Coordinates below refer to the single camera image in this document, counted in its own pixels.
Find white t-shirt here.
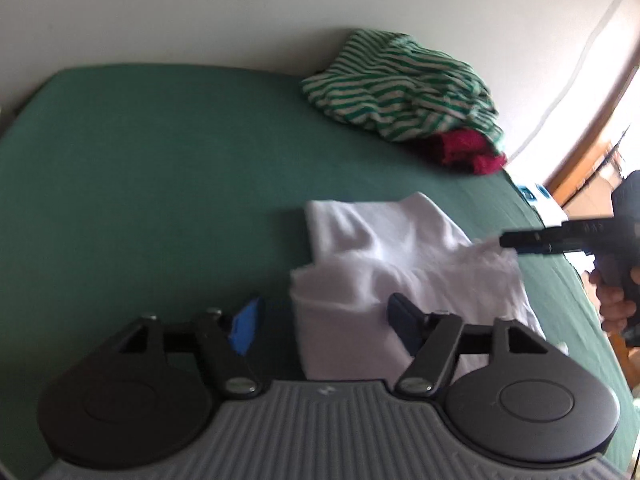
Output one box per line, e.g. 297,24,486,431
290,191,568,382

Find wooden door frame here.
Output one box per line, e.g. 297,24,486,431
542,62,640,207

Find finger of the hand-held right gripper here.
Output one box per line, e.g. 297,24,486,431
499,217,617,257

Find dark red garment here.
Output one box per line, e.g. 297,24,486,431
412,127,508,177

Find green white striped garment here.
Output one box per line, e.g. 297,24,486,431
301,29,507,157

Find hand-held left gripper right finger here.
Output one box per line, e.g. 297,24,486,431
387,292,549,402

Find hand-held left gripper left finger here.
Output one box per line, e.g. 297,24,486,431
107,296,266,402

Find white wall cable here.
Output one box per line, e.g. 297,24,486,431
504,0,632,162

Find green bed sheet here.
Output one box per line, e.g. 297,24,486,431
0,62,640,480

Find blue and white packet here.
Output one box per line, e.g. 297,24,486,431
516,182,570,227

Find person's right hand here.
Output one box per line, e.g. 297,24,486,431
589,265,640,335

